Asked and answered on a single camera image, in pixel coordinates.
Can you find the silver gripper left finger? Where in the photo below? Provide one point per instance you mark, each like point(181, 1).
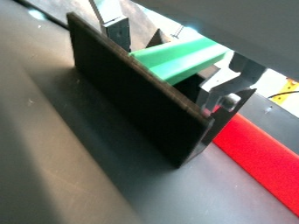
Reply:
point(114, 22)

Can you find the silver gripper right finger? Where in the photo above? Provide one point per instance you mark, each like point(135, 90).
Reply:
point(219, 89)

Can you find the green star-profile rod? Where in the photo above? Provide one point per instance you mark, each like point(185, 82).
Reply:
point(178, 60)

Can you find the black curved fixture stand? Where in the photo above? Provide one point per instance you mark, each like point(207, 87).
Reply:
point(165, 115)

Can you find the red block with shaped holes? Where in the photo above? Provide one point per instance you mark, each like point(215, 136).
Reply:
point(267, 160)

